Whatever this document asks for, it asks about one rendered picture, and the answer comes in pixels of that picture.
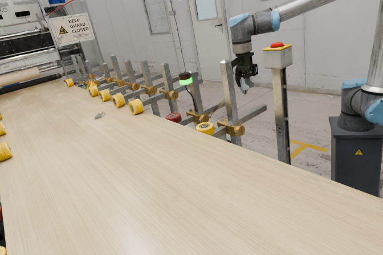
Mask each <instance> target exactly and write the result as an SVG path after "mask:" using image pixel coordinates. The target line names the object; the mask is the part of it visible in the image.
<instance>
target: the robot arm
mask: <svg viewBox="0 0 383 255"><path fill-rule="evenodd" d="M333 1H336V0H288V1H286V2H283V3H281V4H279V5H276V6H274V7H270V8H267V9H265V10H263V11H258V12H256V13H255V14H254V15H250V14H249V13H245V14H241V15H237V16H234V17H231V18H230V31H231V40H232V47H233V53H234V54H235V56H236V57H237V58H236V59H234V60H233V61H231V66H232V69H233V68H234V67H235V66H236V69H235V81H236V83H237V85H238V87H239V89H240V90H241V91H242V93H243V94H247V90H248V89H250V88H252V87H254V83H253V82H251V81H250V77H251V76H256V75H258V65H257V64H253V63H252V56H253V55H254V53H253V52H250V51H252V44H251V36H253V35H259V34H265V33H269V32H275V31H279V29H280V23H281V22H284V21H286V20H289V19H291V18H294V17H296V16H298V15H301V14H304V13H306V12H308V11H311V10H313V9H316V8H318V7H321V6H324V5H326V4H328V3H331V2H333ZM256 68H257V71H256ZM241 77H242V78H241ZM375 125H383V0H380V4H379V8H378V15H377V22H376V29H375V33H374V39H373V46H372V53H371V57H370V63H369V70H368V77H367V78H358V79H349V80H345V81H343V83H342V87H341V113H340V115H339V117H338V119H337V126H338V127H339V128H341V129H343V130H346V131H352V132H365V131H370V130H373V129H374V128H375Z"/></svg>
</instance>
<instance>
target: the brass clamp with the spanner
mask: <svg viewBox="0 0 383 255"><path fill-rule="evenodd" d="M186 115H187V116H189V115H191V116H193V117H194V121H193V122H195V123H197V124H201V123H204V122H208V121H209V116H208V115H206V113H203V114H201V115H197V114H195V112H194V109H192V112H189V111H188V112H186Z"/></svg>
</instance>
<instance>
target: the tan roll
mask: <svg viewBox="0 0 383 255"><path fill-rule="evenodd" d="M61 67H62V65H56V66H53V67H49V68H45V69H40V70H39V69H38V68H37V67H33V68H29V69H24V70H21V71H16V72H12V73H8V74H5V75H0V87H4V86H7V85H10V84H15V83H18V82H21V81H26V80H29V79H34V78H37V77H40V73H41V72H45V71H50V70H53V69H57V68H61Z"/></svg>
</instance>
